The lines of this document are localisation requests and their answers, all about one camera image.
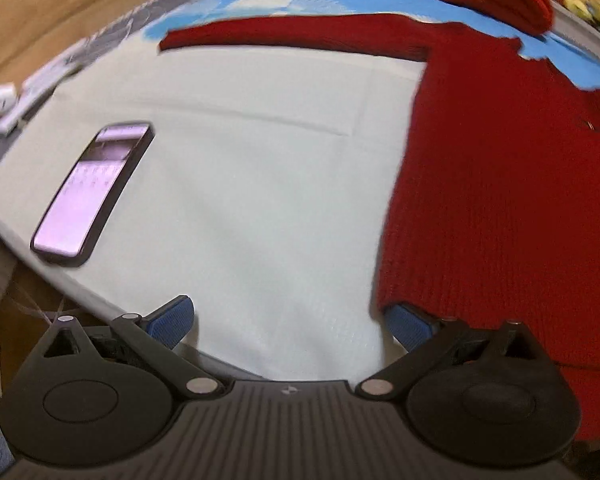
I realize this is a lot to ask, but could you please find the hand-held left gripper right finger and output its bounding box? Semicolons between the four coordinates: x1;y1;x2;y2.
355;302;543;401

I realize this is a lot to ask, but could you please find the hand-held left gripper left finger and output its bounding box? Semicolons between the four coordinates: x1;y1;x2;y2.
42;295;226;401

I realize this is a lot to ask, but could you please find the black smartphone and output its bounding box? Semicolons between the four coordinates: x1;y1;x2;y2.
30;121;157;267

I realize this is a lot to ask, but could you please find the white cloth mat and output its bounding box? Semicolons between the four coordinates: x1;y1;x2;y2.
0;45;431;382

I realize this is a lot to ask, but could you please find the dark red knit sweater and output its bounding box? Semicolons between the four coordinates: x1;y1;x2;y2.
158;14;600;443

